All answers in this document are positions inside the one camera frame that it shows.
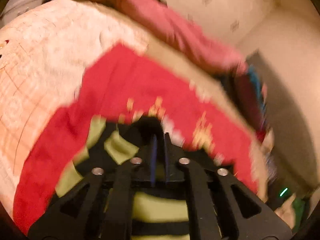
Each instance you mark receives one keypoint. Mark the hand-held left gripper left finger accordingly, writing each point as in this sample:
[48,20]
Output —
[153,160]

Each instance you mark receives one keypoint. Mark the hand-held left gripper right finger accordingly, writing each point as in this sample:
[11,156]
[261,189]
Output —
[166,160]

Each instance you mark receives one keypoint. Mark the green black striped sweater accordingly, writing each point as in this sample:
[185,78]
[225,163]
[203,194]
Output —
[155,205]

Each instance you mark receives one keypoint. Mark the person's right hand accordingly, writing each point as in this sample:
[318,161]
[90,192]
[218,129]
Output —
[286,211]

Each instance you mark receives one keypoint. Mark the red floral blanket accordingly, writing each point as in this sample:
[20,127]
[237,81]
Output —
[125,80]

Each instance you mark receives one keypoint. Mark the peach white plush blanket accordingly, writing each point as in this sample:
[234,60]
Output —
[50,55]

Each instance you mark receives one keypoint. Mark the white drawer unit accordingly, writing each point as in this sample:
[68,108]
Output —
[22,0]

